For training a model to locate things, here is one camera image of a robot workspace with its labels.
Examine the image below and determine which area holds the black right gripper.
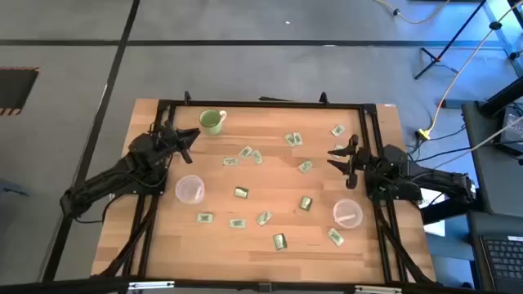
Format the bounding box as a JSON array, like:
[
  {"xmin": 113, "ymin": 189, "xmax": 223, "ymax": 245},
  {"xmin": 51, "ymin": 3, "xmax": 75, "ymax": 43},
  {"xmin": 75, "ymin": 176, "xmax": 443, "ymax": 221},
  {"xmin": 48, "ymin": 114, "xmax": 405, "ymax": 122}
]
[{"xmin": 327, "ymin": 134, "xmax": 375, "ymax": 190}]

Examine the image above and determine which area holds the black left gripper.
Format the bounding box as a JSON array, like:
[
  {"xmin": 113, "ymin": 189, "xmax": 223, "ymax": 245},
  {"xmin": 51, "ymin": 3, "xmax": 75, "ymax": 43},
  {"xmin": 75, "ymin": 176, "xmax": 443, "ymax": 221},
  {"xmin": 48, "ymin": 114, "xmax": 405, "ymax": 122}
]
[{"xmin": 157, "ymin": 120, "xmax": 202, "ymax": 165}]

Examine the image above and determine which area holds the clear plastic deli cup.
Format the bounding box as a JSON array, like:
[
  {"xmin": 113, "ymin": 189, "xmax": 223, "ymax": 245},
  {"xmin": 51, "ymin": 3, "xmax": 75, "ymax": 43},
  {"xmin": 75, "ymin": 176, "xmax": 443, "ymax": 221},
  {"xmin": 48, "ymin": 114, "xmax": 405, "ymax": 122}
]
[
  {"xmin": 332, "ymin": 198, "xmax": 364, "ymax": 229},
  {"xmin": 174, "ymin": 174, "xmax": 206, "ymax": 206}
]

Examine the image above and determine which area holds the white paper sheet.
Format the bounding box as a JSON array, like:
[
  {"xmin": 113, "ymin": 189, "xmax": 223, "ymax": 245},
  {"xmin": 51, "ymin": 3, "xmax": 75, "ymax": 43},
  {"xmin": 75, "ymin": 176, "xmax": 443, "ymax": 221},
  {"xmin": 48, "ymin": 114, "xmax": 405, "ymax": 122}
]
[{"xmin": 419, "ymin": 198, "xmax": 446, "ymax": 238}]

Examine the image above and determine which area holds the dark grey desk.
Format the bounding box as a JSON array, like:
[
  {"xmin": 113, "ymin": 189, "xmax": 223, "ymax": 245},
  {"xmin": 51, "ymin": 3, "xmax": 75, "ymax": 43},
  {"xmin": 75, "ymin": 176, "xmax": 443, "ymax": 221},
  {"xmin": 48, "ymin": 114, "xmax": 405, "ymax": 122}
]
[{"xmin": 461, "ymin": 100, "xmax": 523, "ymax": 217}]

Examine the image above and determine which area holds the black metal floor stand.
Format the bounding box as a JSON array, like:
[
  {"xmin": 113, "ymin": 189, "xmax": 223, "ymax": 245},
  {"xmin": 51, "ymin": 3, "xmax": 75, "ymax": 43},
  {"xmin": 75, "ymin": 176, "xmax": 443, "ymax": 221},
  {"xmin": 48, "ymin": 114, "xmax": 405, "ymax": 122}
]
[{"xmin": 413, "ymin": 0, "xmax": 488, "ymax": 81}]

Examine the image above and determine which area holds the black electronic box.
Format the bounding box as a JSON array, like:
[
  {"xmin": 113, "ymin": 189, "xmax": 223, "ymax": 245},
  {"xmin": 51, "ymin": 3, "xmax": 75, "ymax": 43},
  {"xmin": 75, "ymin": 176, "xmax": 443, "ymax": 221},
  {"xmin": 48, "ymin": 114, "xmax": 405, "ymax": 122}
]
[{"xmin": 498, "ymin": 105, "xmax": 523, "ymax": 155}]

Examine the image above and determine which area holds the black hazard-striped floor mat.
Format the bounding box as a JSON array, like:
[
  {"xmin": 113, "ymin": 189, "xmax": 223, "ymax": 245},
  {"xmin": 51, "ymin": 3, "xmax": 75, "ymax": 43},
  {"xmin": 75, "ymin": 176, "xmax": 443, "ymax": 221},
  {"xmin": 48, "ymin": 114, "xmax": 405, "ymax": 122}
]
[{"xmin": 0, "ymin": 66, "xmax": 41, "ymax": 117}]

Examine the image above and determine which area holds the black laptop keyboard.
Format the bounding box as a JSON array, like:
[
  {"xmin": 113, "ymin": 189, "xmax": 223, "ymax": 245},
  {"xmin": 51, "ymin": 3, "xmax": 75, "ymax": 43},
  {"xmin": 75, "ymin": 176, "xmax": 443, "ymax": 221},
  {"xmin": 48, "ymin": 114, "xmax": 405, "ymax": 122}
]
[{"xmin": 478, "ymin": 233, "xmax": 523, "ymax": 293}]

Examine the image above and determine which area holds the green ceramic mug white handle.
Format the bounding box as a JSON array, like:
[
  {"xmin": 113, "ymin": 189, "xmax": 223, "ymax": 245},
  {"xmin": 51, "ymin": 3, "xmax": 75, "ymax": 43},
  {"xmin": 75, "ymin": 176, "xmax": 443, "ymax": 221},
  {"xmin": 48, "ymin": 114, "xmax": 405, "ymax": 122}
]
[{"xmin": 198, "ymin": 108, "xmax": 228, "ymax": 136}]

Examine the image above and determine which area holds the black aluminium table frame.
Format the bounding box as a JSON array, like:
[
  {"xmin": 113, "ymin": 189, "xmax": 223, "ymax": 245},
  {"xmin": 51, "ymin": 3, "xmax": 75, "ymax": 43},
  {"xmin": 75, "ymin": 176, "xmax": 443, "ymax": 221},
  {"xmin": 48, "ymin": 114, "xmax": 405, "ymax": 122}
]
[{"xmin": 0, "ymin": 90, "xmax": 523, "ymax": 294}]

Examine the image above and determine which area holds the silver aluminium bracket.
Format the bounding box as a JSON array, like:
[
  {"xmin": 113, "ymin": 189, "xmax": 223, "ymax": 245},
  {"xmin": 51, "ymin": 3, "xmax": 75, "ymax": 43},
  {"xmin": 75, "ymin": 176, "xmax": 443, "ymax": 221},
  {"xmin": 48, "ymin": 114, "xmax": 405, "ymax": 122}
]
[
  {"xmin": 354, "ymin": 285, "xmax": 404, "ymax": 294},
  {"xmin": 128, "ymin": 280, "xmax": 176, "ymax": 292}
]

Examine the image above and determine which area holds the yellow hanging cable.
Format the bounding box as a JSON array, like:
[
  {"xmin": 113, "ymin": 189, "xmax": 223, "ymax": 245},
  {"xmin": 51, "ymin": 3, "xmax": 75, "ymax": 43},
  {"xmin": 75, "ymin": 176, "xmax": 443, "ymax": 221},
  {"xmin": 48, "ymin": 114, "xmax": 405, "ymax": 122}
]
[
  {"xmin": 372, "ymin": 0, "xmax": 451, "ymax": 25},
  {"xmin": 424, "ymin": 0, "xmax": 523, "ymax": 136}
]

